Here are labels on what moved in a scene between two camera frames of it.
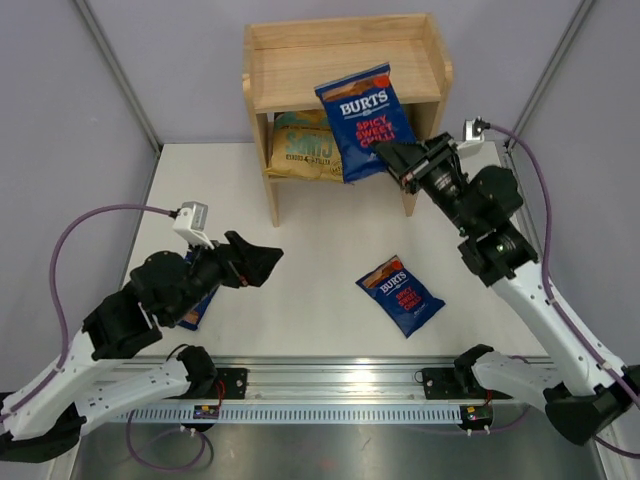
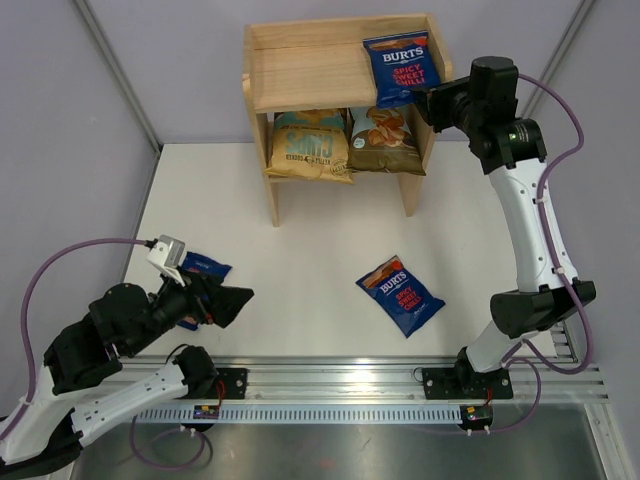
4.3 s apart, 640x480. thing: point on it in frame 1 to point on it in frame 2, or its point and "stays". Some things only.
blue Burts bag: x=365 y=111 to x=402 y=64
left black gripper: x=242 y=260 to x=224 y=305
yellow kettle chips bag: x=304 y=148 stays
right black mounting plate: x=443 y=383 stays
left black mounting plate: x=230 y=383 stays
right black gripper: x=408 y=160 to x=434 y=100
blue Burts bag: x=401 y=296 stays
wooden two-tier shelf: x=282 y=64 stays
